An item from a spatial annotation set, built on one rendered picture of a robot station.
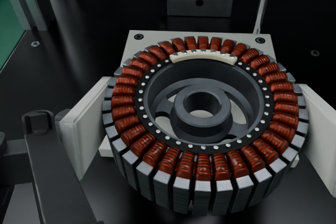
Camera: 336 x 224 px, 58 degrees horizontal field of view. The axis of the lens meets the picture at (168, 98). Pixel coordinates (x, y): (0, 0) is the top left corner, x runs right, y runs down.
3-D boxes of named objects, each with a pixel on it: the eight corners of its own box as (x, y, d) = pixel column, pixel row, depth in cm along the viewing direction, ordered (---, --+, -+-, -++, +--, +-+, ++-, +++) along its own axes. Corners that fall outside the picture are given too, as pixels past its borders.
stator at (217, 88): (311, 227, 15) (341, 195, 12) (92, 212, 16) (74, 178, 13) (275, 73, 23) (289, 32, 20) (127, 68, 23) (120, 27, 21)
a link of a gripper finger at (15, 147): (47, 192, 12) (-27, 188, 12) (87, 134, 17) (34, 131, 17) (42, 159, 11) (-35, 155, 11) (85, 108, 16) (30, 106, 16)
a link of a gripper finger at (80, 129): (80, 183, 14) (64, 182, 14) (115, 119, 20) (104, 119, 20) (74, 122, 13) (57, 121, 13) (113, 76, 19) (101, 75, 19)
